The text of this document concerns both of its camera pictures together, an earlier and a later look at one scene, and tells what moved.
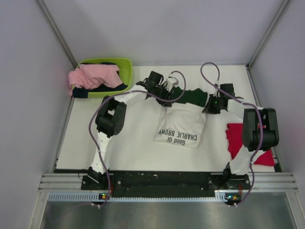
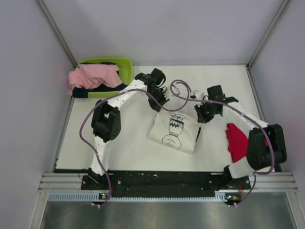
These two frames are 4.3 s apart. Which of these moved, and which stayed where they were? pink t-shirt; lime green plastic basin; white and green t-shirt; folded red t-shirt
Moved: white and green t-shirt
Stayed: lime green plastic basin; folded red t-shirt; pink t-shirt
